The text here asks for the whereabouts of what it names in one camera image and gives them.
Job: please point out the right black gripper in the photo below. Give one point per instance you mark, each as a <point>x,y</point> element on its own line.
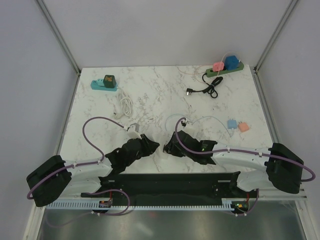
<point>170,148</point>

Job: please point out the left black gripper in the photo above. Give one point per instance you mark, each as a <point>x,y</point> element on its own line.
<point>149,146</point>

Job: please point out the light blue charger plug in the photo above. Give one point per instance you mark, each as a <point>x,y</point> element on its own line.
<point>232,124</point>

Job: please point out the salmon pink charger plug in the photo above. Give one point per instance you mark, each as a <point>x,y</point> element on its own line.
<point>243,127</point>

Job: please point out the teal power strip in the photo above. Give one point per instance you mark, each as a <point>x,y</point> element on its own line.
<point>103,85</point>

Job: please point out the white triangular power strip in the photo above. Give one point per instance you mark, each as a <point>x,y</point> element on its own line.
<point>162,139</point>

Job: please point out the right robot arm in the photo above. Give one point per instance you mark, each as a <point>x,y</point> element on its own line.
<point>276,166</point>

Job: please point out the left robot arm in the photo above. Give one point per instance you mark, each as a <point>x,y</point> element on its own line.
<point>57,178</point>

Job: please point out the pink plug adapter on strip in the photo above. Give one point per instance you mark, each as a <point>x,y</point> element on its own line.
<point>218,66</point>

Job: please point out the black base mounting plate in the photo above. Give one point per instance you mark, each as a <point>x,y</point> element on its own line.
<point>168,189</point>

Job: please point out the dark green cube adapter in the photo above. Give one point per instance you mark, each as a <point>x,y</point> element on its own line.
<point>109,80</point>

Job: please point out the green power strip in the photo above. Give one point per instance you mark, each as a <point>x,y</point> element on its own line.
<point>209,72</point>

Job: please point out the blue cube adapter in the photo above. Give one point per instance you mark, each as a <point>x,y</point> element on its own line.
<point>231,62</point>

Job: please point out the slotted cable duct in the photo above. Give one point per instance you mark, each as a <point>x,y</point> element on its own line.
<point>95,204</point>

